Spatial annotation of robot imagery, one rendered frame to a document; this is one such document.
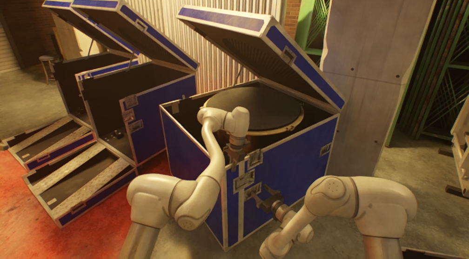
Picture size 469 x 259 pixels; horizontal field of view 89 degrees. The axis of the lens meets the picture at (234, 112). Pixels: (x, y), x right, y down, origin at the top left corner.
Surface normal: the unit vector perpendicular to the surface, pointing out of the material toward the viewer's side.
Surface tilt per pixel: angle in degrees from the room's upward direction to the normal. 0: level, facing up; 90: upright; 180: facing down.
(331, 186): 29
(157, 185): 21
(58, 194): 2
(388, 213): 45
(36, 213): 0
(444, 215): 0
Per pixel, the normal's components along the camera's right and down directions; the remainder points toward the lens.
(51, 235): 0.00, -0.88
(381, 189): -0.04, -0.65
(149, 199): -0.17, -0.41
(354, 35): -0.54, 0.40
